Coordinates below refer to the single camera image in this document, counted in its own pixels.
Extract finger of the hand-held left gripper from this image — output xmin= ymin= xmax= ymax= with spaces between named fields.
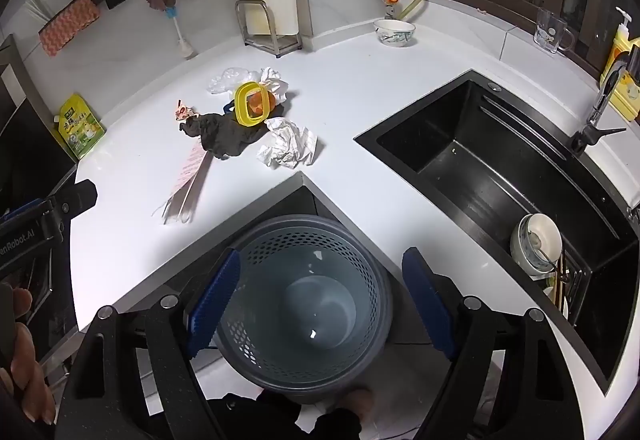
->
xmin=50 ymin=180 xmax=98 ymax=221

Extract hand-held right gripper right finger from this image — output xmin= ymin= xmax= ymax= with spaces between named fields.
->
xmin=402 ymin=247 xmax=583 ymax=440

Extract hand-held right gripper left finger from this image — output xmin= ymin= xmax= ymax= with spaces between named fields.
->
xmin=54 ymin=247 xmax=242 ymax=440

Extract grey perforated waste basket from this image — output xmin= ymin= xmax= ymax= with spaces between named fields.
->
xmin=212 ymin=215 xmax=393 ymax=405

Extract black cloth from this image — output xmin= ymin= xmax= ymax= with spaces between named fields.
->
xmin=181 ymin=102 xmax=287 ymax=160

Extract person's left hand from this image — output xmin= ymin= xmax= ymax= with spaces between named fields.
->
xmin=10 ymin=287 xmax=57 ymax=425

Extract yellow-green spout pouch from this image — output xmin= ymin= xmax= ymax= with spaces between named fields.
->
xmin=54 ymin=93 xmax=107 ymax=160

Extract clear plastic sleeve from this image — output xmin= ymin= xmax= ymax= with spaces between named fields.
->
xmin=150 ymin=164 xmax=214 ymax=226

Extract white blue-rimmed bowl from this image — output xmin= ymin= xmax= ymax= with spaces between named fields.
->
xmin=510 ymin=212 xmax=563 ymax=277

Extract pink printed paper slip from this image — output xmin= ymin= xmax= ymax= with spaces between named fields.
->
xmin=167 ymin=144 xmax=208 ymax=201

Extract red crumpled wrapper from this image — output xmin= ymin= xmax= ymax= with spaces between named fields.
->
xmin=172 ymin=101 xmax=199 ymax=124

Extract dark chopsticks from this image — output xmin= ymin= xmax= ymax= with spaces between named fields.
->
xmin=551 ymin=247 xmax=572 ymax=310

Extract black kitchen sink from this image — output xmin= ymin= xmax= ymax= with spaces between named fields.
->
xmin=354 ymin=69 xmax=640 ymax=396

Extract orange patterned cloth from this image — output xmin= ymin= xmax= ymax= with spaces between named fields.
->
xmin=39 ymin=0 xmax=101 ymax=57

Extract large crumpled white paper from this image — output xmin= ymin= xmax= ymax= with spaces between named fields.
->
xmin=256 ymin=116 xmax=320 ymax=170

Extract blue white bottle brush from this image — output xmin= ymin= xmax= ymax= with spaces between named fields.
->
xmin=165 ymin=6 xmax=196 ymax=60

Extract crumpled clear plastic wrap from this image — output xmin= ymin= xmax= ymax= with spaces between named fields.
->
xmin=207 ymin=66 xmax=263 ymax=96

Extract yellow-rimmed orange container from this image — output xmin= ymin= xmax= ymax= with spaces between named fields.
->
xmin=233 ymin=81 xmax=274 ymax=128

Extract small crumpled white paper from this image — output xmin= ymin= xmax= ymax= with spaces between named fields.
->
xmin=257 ymin=66 xmax=291 ymax=104

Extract metal faucet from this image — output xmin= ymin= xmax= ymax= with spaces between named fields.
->
xmin=570 ymin=70 xmax=628 ymax=157

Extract metal cutting board rack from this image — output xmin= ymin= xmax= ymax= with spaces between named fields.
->
xmin=235 ymin=0 xmax=304 ymax=59

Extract white patterned bowl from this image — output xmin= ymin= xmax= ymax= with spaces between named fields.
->
xmin=373 ymin=18 xmax=417 ymax=48

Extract yellow pump soap bottle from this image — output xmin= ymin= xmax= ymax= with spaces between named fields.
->
xmin=600 ymin=7 xmax=640 ymax=122

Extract clear glass mug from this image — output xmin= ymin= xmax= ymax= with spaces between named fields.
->
xmin=533 ymin=7 xmax=576 ymax=55

